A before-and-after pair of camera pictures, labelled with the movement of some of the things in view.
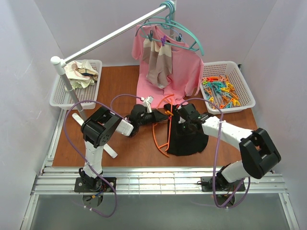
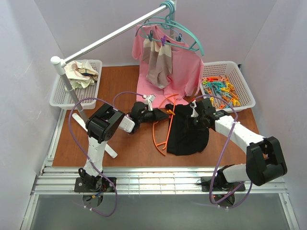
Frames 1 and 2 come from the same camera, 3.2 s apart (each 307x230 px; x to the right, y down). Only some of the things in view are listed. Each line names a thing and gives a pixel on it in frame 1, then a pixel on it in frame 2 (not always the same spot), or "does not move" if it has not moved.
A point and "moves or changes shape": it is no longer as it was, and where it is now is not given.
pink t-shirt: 187,70 does not move
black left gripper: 153,115 does not move
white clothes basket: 87,97 does not move
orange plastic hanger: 167,146 moves or changes shape
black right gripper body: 180,111 -> 192,119
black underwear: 180,141 does not move
